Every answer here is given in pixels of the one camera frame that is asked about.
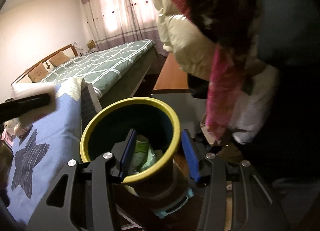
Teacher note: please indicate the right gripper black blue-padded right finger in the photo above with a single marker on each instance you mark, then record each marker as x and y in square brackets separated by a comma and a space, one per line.
[254, 206]

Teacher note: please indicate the green white-grid duvet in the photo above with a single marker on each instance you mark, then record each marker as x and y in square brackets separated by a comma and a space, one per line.
[104, 68]

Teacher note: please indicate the yellow tissue box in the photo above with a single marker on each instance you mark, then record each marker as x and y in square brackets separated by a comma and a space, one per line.
[91, 44]

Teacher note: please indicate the tan pillow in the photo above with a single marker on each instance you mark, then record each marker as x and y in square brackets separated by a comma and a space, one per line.
[59, 59]
[38, 73]

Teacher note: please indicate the left tan pillow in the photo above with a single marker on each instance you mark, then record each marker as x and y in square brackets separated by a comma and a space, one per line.
[38, 73]

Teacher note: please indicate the orange wooden desk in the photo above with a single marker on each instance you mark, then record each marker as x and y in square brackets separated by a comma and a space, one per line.
[171, 78]

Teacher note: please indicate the pink white window curtain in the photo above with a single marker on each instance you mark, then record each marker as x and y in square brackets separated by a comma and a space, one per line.
[110, 23]

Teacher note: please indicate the cream puffer jacket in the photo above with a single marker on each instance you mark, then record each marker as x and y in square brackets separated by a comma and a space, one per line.
[194, 53]

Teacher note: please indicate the green trash in bin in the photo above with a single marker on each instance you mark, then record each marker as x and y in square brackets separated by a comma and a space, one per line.
[144, 156]

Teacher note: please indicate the wooden bed with headboard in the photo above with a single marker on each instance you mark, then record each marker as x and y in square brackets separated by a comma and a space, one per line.
[122, 89]

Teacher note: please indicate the blue star-print table cloth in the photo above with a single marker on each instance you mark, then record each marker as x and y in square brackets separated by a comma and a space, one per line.
[50, 143]

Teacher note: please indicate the red dotted puffer jacket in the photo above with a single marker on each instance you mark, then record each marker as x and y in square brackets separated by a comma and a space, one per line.
[229, 24]

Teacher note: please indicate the right tan pillow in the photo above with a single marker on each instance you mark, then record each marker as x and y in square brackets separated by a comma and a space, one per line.
[59, 59]

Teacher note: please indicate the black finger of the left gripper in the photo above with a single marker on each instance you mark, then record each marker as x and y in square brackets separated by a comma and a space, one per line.
[15, 108]

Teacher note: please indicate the yellow-rimmed dark trash bin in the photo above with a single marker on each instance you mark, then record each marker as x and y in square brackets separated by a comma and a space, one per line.
[143, 134]

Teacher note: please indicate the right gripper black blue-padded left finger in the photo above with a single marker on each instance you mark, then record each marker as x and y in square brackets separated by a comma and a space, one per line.
[81, 196]

